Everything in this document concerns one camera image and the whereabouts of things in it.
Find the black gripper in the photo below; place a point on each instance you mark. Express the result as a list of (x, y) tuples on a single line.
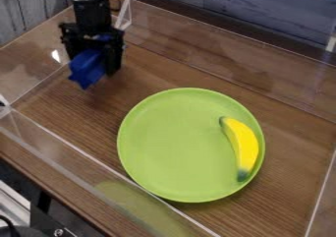
[(79, 40)]

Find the blue star-shaped block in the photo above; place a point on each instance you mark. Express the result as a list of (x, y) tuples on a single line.
[(88, 67)]

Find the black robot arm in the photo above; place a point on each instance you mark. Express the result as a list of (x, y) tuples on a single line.
[(92, 14)]

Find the green round plate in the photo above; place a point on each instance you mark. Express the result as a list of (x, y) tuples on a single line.
[(173, 150)]

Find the yellow toy banana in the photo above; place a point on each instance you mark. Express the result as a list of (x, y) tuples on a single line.
[(244, 143)]

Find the clear acrylic corner bracket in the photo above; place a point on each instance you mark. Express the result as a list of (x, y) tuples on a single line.
[(123, 20)]

